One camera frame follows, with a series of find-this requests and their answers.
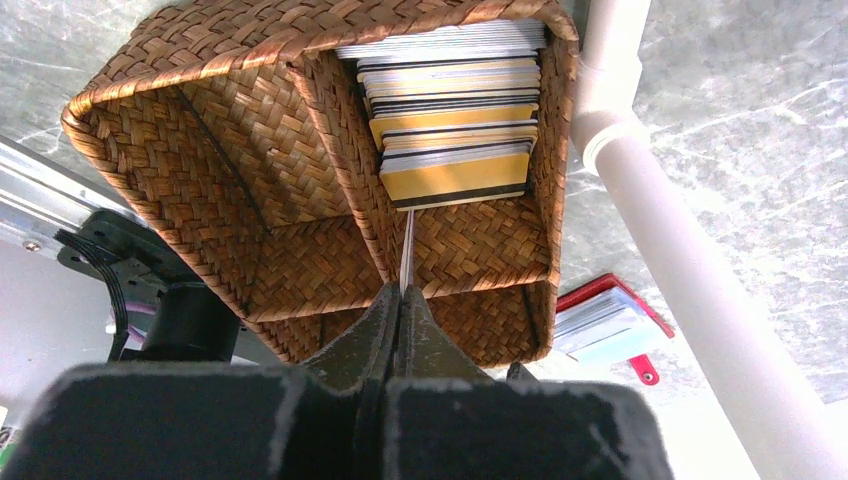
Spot white pvc pipe frame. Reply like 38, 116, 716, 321
571, 1, 847, 479

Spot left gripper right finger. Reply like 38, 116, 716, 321
387, 287, 673, 479

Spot white cards in basket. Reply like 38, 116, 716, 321
336, 19, 547, 211

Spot woven wicker basket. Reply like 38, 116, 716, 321
61, 1, 579, 368

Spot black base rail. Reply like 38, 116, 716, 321
54, 209, 241, 362

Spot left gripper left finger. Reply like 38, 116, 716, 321
1, 284, 402, 479

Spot aluminium frame rail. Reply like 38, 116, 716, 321
1, 136, 146, 259

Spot white striped credit card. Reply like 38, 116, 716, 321
399, 210, 416, 298

